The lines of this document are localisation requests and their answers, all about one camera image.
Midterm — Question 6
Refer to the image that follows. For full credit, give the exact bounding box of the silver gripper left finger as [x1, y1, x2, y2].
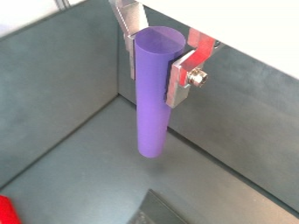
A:
[108, 0, 148, 80]

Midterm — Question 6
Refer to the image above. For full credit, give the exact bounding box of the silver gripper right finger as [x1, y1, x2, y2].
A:
[166, 28, 215, 109]

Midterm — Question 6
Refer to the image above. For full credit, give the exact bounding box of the purple cylinder peg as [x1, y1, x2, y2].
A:
[135, 26, 186, 158]

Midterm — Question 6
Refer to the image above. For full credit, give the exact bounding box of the red peg board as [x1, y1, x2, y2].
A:
[0, 195, 21, 224]

